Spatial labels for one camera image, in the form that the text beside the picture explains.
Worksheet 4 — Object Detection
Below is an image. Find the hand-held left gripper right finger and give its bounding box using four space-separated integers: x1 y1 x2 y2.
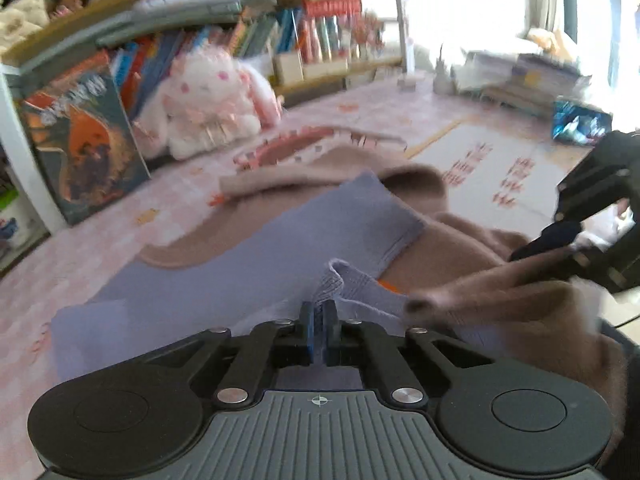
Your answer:
322 300 495 406

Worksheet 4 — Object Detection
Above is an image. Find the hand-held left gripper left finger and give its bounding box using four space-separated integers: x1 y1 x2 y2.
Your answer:
135 302 321 409

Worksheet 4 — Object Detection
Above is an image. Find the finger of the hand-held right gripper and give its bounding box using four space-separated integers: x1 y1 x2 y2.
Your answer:
509 222 584 263

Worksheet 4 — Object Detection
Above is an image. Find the brown knit sweater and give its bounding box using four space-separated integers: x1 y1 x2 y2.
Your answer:
139 142 632 441

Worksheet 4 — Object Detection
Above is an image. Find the lavender knit garment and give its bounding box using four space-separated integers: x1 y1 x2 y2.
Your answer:
51 171 501 391

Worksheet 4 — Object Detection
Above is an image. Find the blue glossy packet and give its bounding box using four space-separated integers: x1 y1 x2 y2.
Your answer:
551 96 614 148

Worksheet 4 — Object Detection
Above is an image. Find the white sheet with red print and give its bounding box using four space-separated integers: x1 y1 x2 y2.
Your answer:
405 119 588 241

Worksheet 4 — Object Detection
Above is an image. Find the stack of books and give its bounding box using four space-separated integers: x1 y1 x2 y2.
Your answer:
452 50 593 118

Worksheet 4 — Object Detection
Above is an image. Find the dark cloth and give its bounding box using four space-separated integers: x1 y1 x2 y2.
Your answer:
595 317 640 480

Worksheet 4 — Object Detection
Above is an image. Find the pink patterned cloth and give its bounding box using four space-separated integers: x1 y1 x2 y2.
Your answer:
234 126 408 172

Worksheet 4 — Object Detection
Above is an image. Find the pink checkered tablecloth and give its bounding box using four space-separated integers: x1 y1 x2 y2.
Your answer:
0 72 616 441

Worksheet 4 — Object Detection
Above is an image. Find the white pink plush bunny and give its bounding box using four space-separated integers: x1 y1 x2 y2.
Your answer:
132 46 283 161

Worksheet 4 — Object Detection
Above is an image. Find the large illustrated book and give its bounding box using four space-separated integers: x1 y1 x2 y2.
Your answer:
17 60 152 226

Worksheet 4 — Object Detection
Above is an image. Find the row of colourful books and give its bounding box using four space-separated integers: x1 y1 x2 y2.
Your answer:
107 0 388 111

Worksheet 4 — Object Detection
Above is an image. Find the wooden bookshelf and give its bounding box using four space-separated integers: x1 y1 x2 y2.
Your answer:
0 0 408 241

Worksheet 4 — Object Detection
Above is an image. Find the cream fluffy plush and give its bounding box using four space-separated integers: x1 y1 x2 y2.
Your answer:
0 0 50 56

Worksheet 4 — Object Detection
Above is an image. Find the white shelf post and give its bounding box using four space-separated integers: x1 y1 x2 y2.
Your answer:
0 65 68 235

